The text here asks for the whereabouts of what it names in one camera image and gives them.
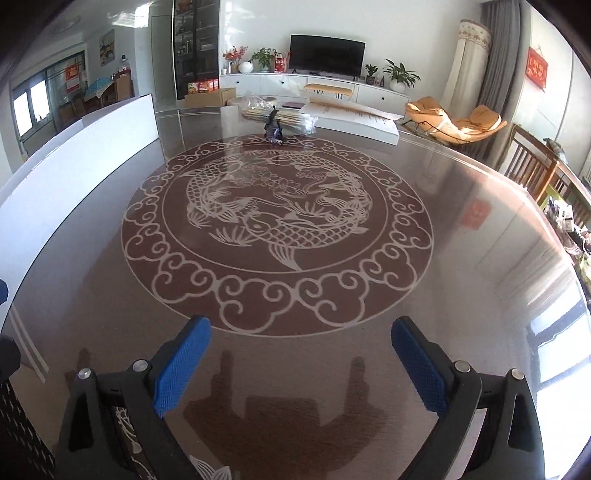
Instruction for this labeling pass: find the white cardboard box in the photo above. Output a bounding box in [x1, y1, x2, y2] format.
[1, 94, 158, 319]

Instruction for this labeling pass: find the dining table with chairs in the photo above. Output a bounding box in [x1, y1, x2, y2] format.
[58, 70, 135, 129]

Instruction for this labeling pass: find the wooden chair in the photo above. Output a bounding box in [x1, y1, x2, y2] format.
[499, 124, 590, 227]

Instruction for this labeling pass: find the brown cardboard carton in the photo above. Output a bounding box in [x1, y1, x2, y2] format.
[184, 87, 236, 108]

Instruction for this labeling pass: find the orange lounge chair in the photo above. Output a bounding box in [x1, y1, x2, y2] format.
[401, 97, 507, 146]

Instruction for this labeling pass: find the flat white cardboard sheet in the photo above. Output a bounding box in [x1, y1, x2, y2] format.
[300, 102, 401, 146]

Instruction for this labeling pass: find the bag of wooden chopsticks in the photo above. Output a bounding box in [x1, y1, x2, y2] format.
[238, 95, 318, 135]

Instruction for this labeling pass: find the white standing air conditioner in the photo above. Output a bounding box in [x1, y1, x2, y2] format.
[440, 20, 492, 118]

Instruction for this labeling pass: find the white tv cabinet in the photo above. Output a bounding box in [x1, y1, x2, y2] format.
[219, 73, 410, 115]

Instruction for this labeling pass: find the red flower vase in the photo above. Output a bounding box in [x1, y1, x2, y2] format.
[222, 45, 247, 74]

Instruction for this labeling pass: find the black glass display cabinet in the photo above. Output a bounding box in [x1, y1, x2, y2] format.
[172, 0, 221, 100]

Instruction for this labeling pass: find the green potted plant right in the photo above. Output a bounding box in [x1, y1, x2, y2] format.
[383, 59, 421, 93]

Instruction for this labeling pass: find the green potted plant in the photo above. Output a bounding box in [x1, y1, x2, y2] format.
[383, 59, 421, 93]
[250, 47, 280, 73]

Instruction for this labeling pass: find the green potted plant left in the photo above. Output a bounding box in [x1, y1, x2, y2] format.
[250, 47, 280, 73]

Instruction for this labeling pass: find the small potted plant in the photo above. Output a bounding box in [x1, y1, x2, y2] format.
[365, 64, 379, 85]

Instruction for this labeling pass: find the small wooden bench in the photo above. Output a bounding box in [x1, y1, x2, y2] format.
[304, 83, 353, 99]

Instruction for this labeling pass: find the grey curtain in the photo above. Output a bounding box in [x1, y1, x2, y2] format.
[476, 1, 531, 167]

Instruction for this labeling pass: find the black television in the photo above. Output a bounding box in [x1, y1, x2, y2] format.
[290, 34, 366, 77]

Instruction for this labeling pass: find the wall painting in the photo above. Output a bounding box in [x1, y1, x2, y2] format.
[99, 29, 115, 67]

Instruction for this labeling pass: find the red wall hanging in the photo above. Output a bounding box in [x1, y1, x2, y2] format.
[526, 47, 548, 90]

